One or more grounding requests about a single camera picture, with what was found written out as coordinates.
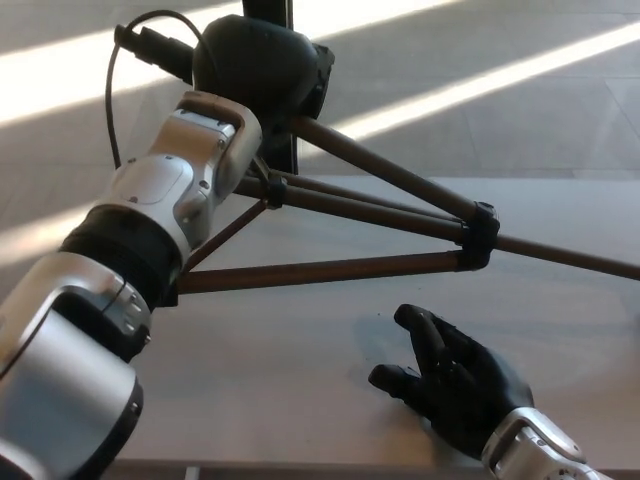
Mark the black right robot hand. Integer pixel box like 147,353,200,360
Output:
368,302,536,459

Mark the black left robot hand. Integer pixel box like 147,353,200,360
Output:
191,14,337,174

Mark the brown black camera tripod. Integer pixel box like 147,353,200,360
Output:
113,23,640,297

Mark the black vertical pillar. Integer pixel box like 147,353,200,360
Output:
240,0,301,177

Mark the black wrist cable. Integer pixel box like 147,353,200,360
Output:
103,9,204,170

